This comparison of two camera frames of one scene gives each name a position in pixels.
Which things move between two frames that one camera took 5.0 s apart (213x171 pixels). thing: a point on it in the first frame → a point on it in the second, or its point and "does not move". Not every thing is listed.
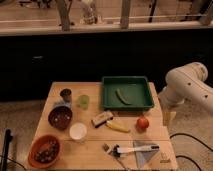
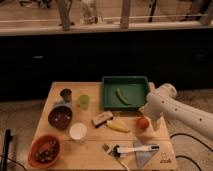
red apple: (142, 124) does not move
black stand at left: (8, 139) does not move
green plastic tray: (135, 90) does not move
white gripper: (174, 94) → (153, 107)
